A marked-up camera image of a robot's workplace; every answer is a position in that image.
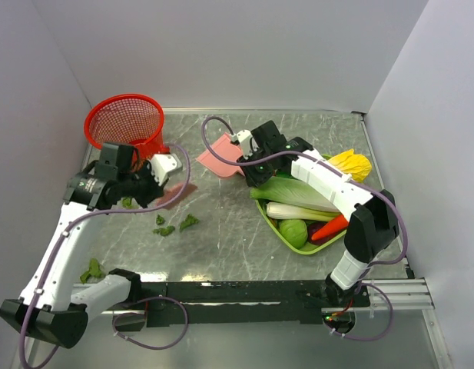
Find red mesh waste basket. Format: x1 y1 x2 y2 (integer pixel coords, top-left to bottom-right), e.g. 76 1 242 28
84 94 170 158

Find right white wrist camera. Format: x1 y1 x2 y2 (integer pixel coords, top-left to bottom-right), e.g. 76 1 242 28
230 129 253 159

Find green paper scrap by brush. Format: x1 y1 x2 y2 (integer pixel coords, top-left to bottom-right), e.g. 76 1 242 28
121 197 139 210

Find green paper scrap by dustpan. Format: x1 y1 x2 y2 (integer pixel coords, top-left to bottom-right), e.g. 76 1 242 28
152 225 175 237

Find green paper scrap table edge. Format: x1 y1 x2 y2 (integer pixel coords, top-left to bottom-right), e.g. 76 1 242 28
80 258 105 284

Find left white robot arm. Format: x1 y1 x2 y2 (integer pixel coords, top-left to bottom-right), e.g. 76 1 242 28
0 142 183 348

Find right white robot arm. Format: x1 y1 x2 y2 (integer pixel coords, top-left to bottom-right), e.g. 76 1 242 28
230 121 405 306

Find round green cabbage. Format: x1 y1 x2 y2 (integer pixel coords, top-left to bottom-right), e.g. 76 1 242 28
278 219 308 249

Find small green paper scrap centre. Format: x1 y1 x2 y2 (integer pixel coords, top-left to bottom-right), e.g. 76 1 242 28
156 215 165 225

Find green paper scrap front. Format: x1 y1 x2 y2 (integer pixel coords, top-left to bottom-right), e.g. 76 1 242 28
179 214 200 232

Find orange carrot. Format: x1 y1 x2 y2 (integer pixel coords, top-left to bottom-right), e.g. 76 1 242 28
312 215 349 240

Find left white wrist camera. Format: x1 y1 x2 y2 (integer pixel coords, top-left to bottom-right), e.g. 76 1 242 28
149 154 183 185

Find purple eggplant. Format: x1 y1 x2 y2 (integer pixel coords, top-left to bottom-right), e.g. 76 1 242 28
307 221 330 245

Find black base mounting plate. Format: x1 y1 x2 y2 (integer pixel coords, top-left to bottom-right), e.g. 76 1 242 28
96 280 372 328

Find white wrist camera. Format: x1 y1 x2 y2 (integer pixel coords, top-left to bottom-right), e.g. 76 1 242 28
149 154 183 185
230 129 253 159

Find aluminium rail frame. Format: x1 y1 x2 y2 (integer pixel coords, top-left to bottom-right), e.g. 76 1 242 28
9 282 452 369

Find green square tray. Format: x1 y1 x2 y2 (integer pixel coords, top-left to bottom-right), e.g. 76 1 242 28
255 172 347 255

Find pink dustpan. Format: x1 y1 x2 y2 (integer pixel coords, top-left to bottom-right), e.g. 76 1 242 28
195 133 247 181

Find long napa cabbage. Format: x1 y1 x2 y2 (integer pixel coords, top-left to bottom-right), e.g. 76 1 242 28
250 177 338 212

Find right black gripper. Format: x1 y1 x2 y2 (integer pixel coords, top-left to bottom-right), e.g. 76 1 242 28
237 146 275 188

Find white radish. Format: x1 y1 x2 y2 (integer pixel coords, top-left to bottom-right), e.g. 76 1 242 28
327 149 373 183

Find pink hand brush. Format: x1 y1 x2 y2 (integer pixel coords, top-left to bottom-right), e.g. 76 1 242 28
154 182 197 210

